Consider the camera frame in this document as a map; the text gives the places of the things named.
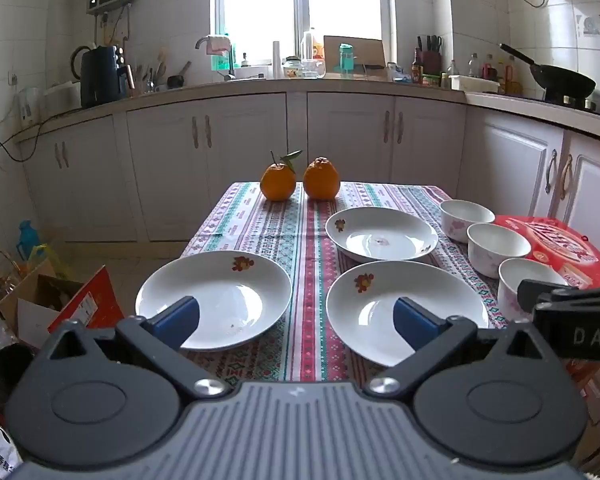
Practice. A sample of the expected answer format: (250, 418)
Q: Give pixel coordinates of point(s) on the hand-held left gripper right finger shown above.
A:
(415, 325)

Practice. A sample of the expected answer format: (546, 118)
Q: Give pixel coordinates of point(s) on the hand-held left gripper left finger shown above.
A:
(177, 320)

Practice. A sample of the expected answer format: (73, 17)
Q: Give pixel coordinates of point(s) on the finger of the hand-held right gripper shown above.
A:
(542, 294)

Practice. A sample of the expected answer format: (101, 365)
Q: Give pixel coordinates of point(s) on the white floral bowl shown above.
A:
(510, 295)
(462, 220)
(497, 255)

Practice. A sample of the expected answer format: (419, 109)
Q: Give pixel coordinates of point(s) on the white plate fruit print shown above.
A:
(380, 230)
(370, 320)
(215, 285)

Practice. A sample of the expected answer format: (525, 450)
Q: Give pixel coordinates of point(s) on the red printed package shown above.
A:
(555, 240)

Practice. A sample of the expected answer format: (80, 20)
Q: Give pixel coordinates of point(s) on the red cardboard box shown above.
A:
(92, 300)

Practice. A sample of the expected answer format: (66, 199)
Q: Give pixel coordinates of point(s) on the yellow green bag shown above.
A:
(55, 260)

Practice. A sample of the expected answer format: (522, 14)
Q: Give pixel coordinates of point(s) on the patterned tablecloth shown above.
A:
(305, 240)

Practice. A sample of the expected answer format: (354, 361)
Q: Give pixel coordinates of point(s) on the brown cardboard box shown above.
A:
(30, 310)

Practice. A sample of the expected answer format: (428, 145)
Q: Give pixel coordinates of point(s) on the white kitchen cabinets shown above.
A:
(250, 170)

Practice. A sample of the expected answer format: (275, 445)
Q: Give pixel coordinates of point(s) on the blue thermos jug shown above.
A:
(27, 240)

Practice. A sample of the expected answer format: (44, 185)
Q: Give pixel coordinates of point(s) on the orange with leaf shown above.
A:
(277, 182)

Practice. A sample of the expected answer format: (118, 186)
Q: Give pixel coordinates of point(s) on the bumpy orange without leaf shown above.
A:
(321, 180)

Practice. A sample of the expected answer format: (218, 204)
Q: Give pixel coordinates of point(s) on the gas stove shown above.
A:
(580, 102)

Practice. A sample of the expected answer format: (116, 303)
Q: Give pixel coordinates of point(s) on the black trash bin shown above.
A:
(5, 375)

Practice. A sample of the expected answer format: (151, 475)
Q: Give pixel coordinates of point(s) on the black wok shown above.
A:
(565, 80)

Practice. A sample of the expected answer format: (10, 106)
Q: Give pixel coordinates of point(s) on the cooking oil bottle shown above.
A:
(511, 80)

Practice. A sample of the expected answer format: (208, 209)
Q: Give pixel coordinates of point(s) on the white plastic tray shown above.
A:
(475, 84)

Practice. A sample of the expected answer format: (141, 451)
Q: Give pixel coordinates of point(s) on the small clear bottle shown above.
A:
(452, 75)

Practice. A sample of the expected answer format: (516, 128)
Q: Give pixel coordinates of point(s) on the clear glass bottle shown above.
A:
(473, 66)

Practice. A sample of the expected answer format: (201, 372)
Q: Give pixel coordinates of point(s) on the dark mortar and pestle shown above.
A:
(176, 81)

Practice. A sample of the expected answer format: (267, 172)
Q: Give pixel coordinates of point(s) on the green box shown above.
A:
(431, 80)

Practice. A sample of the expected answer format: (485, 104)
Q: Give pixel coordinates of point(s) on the utensil holder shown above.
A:
(150, 80)

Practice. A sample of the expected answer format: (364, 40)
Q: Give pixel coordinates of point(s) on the white rice cooker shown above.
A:
(62, 97)

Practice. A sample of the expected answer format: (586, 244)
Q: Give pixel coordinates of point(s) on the blue package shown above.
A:
(400, 74)

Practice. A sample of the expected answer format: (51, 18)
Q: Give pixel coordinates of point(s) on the dark blue air fryer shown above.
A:
(102, 77)

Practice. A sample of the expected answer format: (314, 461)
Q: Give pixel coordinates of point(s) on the dark sauce bottle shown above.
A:
(417, 70)

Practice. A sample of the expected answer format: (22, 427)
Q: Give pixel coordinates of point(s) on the green dish soap bottle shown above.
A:
(215, 62)

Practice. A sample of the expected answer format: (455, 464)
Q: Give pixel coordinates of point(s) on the white electric jug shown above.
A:
(29, 106)

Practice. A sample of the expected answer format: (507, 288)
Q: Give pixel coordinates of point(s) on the knife block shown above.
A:
(432, 57)

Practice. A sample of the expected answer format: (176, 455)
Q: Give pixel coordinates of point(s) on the metal faucet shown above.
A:
(227, 62)

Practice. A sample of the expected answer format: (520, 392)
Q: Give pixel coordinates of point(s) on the glass mug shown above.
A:
(315, 69)

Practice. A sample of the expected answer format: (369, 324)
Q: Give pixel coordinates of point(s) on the teal water bottle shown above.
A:
(346, 57)

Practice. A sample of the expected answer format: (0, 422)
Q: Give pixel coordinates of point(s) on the glass jar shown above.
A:
(292, 67)

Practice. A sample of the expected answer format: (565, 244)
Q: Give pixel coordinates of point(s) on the white cylinder bottle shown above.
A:
(277, 60)

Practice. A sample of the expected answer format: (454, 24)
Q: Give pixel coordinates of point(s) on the brown board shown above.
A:
(370, 50)

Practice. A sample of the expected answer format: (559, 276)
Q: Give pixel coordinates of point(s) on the pink cloth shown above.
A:
(217, 44)

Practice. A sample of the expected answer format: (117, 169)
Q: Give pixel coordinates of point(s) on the orange juice bottle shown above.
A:
(320, 49)

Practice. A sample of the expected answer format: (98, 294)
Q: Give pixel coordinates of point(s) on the clear plastic bottle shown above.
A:
(307, 45)

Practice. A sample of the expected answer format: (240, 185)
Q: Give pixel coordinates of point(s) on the kitchen window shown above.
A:
(305, 5)

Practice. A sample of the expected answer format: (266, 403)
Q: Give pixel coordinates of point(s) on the wall sticker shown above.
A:
(597, 25)

